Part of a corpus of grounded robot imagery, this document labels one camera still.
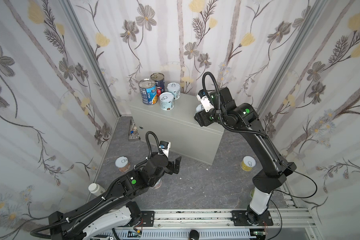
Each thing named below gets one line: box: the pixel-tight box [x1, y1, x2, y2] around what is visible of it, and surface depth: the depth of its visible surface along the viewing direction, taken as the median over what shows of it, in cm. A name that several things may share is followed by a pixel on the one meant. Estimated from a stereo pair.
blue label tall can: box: [138, 78, 158, 106], surface depth 75 cm
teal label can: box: [159, 92, 175, 111], surface depth 76 cm
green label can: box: [166, 82, 181, 100], surface depth 81 cm
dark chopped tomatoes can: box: [150, 72, 165, 97], surface depth 79 cm
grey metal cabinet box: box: [128, 93, 224, 166], surface depth 77 cm
